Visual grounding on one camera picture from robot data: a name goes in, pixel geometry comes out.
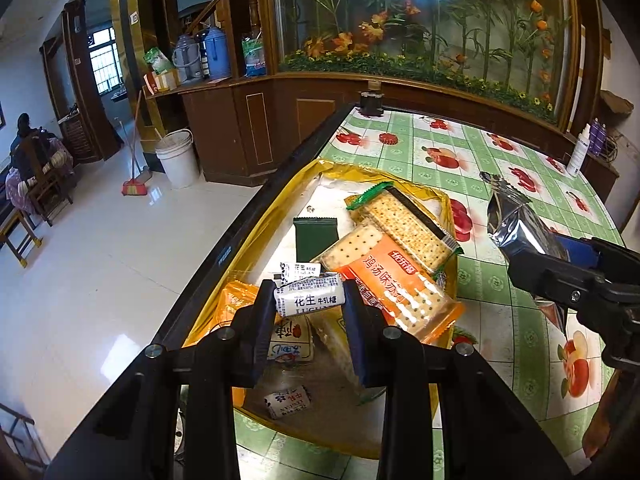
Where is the red broom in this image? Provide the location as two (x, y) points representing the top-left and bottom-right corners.
(121, 91), (153, 197)

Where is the orange cracker packet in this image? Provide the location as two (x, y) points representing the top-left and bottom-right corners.
(320, 225), (466, 343)

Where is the blue thermos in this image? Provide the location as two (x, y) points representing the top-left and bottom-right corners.
(207, 26), (233, 80)

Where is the green fruit print tablecloth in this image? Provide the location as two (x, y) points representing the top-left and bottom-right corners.
(232, 105), (626, 466)

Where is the small cardboard box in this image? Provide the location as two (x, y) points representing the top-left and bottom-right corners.
(144, 71), (181, 93)

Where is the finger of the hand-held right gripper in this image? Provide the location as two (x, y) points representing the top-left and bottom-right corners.
(506, 249), (608, 317)
(552, 232), (628, 281)

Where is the dark thermos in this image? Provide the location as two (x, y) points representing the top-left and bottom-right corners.
(195, 30), (211, 80)

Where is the dark green snack packet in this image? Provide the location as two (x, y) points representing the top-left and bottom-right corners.
(292, 216), (340, 261)

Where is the water bottle green label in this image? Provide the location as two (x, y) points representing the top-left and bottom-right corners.
(242, 32), (268, 78)

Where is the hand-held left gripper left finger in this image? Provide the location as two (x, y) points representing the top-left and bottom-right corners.
(45, 280), (278, 480)

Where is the white tray yellow taped rim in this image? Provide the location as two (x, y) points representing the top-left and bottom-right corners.
(182, 157), (457, 461)

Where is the clear seed bag white label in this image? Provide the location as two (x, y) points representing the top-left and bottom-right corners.
(265, 317), (316, 366)

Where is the white blue candy packet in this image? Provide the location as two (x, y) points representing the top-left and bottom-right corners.
(272, 272), (347, 317)
(264, 386), (313, 420)
(279, 260), (322, 281)

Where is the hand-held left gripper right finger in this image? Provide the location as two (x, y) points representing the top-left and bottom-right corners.
(340, 277), (571, 480)

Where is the white spray bottle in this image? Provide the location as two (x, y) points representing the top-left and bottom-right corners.
(566, 124), (592, 178)

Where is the silver foil packet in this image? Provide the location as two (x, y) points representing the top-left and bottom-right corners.
(486, 184), (571, 343)

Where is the green white bag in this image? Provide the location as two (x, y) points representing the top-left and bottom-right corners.
(144, 47), (173, 75)

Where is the wooden chair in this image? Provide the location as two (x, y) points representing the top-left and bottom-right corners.
(20, 132), (73, 226)

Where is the person's right hand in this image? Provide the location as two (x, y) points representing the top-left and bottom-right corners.
(582, 374), (622, 461)

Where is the grey thermos jug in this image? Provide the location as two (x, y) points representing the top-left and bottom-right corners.
(172, 34), (201, 83)

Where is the wooden cabinet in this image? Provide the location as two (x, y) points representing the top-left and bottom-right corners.
(107, 0), (621, 191)

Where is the brown wall shelf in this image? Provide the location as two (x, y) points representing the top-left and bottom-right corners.
(599, 89), (635, 117)

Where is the barred window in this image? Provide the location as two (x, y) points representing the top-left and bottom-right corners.
(87, 27), (126, 96)

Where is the wooden stool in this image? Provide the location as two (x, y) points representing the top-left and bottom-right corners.
(0, 207), (43, 268)

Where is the small orange snack packet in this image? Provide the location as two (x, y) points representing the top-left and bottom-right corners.
(220, 280), (271, 326)

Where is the white plastic bucket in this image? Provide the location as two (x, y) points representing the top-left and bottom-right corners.
(155, 129), (201, 190)

